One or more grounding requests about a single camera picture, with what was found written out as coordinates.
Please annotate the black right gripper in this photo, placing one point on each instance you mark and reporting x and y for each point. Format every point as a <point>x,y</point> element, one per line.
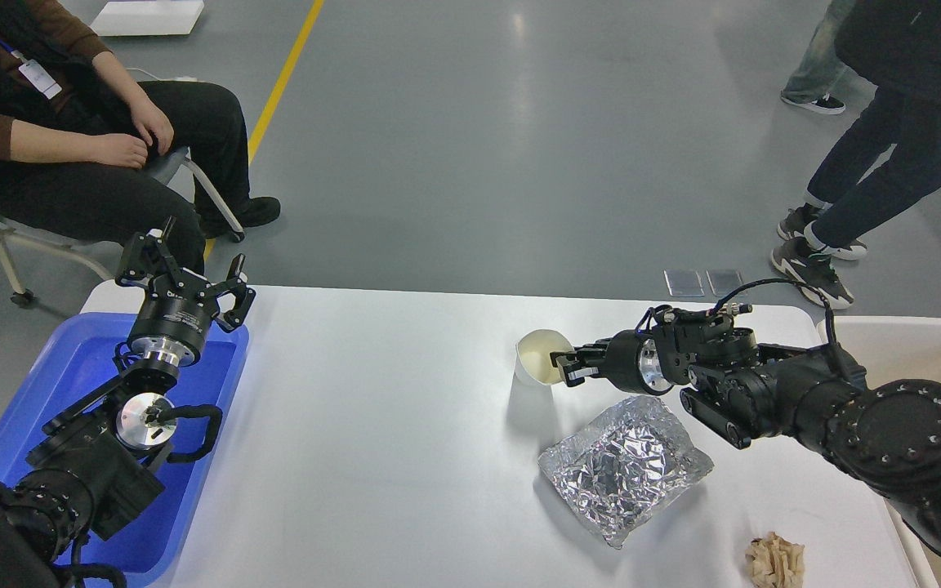
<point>630,362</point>

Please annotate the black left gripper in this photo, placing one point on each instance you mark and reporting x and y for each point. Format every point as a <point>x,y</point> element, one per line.
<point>174,322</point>

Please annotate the white paper cup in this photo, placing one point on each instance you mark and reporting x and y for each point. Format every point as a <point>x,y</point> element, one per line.
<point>533,365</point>

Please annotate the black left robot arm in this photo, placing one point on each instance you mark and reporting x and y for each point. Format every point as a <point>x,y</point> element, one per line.
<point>95,471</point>

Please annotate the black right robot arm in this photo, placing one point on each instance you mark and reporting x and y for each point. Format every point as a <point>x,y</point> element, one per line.
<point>889,437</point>

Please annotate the crumpled aluminium foil tray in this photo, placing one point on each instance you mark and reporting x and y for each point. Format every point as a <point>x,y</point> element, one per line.
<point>624,467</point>

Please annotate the left metal floor plate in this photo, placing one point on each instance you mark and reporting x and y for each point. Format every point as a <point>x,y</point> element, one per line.
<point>684,283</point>

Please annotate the metal floor plate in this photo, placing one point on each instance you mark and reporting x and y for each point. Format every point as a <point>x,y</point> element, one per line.
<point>722,282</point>
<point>684,283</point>

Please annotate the blue plastic bin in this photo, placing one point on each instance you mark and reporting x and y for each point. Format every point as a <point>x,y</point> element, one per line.
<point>78,359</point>

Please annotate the right metal floor plate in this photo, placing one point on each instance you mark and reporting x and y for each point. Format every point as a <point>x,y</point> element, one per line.
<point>722,282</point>

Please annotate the person in black trousers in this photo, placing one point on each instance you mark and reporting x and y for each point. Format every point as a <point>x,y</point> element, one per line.
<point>77,130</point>

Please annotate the white box on floor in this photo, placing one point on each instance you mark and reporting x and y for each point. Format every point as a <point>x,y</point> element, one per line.
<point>147,18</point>

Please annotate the crumpled brown paper ball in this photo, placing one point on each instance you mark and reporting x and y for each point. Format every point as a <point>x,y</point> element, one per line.
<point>775,562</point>

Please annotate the person in light jeans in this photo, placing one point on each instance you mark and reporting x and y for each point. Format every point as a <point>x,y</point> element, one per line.
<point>808,87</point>

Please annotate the beige plastic bin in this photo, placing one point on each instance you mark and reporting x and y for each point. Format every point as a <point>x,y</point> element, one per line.
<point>895,348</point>

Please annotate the person in dark jacket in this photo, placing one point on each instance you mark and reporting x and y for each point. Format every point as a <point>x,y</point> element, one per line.
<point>887,161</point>

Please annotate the white frame chair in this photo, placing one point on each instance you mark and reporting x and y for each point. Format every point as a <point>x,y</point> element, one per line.
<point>162,170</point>

